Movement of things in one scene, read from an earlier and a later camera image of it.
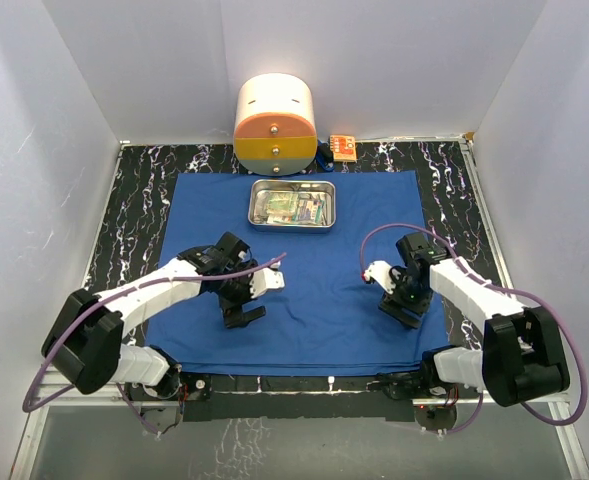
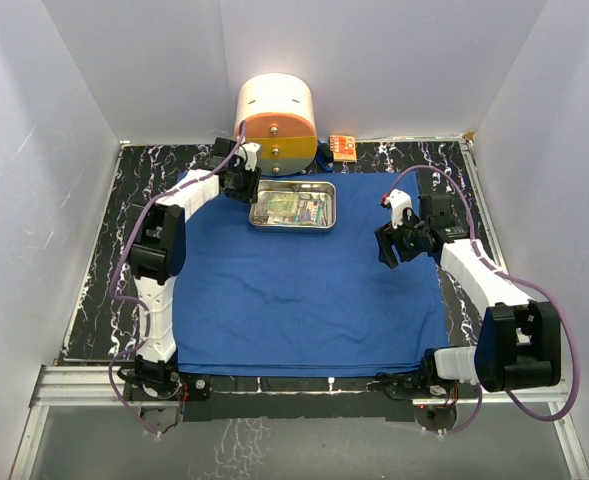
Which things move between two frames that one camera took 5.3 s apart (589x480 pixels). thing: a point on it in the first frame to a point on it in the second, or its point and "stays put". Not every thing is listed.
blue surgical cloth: [325, 319] stays put
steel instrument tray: [292, 205] stays put
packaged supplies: [293, 208] stays put
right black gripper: [393, 305] to [387, 253]
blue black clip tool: [324, 155] stays put
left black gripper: [234, 315] to [253, 179]
